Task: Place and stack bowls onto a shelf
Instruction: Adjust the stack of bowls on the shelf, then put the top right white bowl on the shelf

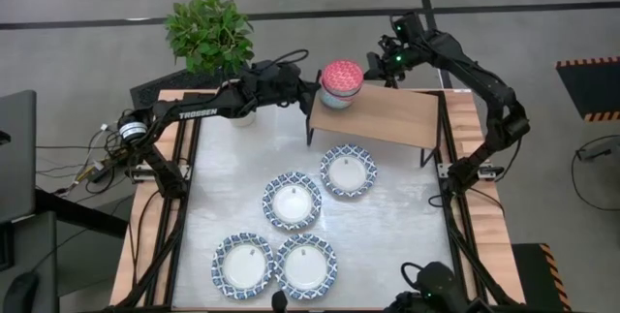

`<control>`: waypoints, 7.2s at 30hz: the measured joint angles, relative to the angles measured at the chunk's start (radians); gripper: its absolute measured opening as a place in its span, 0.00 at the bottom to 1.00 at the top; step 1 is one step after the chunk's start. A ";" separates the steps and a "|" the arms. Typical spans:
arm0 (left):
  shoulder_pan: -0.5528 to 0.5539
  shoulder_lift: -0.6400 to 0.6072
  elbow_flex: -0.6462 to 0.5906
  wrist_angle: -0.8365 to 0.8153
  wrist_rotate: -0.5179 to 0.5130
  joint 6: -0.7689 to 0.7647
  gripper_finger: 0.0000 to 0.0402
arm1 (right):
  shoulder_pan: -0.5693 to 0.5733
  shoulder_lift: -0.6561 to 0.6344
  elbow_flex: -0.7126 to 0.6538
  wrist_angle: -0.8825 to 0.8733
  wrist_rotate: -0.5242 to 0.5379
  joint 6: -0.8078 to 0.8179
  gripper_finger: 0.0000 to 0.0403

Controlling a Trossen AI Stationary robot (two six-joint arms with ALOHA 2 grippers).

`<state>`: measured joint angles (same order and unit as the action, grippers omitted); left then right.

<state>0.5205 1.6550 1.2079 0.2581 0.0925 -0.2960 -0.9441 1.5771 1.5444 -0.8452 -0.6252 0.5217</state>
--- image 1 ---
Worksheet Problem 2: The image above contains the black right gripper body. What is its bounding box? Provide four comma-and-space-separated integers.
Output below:
382, 31, 427, 75

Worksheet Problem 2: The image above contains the grey desk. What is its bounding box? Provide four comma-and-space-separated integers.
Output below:
0, 210, 60, 313

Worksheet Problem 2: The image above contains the blue patterned paper bowl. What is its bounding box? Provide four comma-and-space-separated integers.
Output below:
273, 233, 339, 301
262, 171, 324, 232
210, 232, 275, 301
319, 142, 379, 200

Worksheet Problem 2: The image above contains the wooden shelf with black legs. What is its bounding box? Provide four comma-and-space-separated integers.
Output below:
305, 68, 445, 169

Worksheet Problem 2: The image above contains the teal patterned bowl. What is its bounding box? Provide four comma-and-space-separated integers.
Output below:
319, 90, 357, 110

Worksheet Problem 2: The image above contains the white plant pot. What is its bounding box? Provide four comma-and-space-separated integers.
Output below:
227, 109, 258, 129

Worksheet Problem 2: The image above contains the dark monitor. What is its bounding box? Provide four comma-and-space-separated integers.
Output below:
0, 89, 39, 225

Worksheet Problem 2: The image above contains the black metal table frame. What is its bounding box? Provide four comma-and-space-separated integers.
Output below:
113, 88, 522, 312

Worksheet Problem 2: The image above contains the grey floor box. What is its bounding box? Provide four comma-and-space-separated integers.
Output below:
575, 146, 612, 162

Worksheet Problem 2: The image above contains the black desk foot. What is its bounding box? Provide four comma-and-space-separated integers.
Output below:
33, 187, 131, 240

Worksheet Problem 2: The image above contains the black computer mouse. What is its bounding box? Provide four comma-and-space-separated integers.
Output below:
2, 270, 41, 313

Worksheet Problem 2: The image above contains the black cable bundle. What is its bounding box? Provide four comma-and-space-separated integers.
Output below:
36, 107, 146, 198

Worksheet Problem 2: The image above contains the green leafy plant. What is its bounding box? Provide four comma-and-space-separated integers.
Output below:
163, 0, 257, 76

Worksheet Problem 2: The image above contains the thin black floor cable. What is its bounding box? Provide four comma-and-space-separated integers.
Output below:
570, 133, 620, 212

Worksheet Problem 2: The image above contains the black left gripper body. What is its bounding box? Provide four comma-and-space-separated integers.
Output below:
239, 60, 304, 109

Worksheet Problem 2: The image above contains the black leader arm handle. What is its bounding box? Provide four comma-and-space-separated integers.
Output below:
385, 261, 485, 313
270, 289, 290, 313

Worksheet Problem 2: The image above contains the white table mat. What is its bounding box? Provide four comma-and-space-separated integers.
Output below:
171, 97, 461, 310

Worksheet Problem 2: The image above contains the black hazard striped mat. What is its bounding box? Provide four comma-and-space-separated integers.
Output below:
555, 55, 620, 124
511, 242, 574, 313

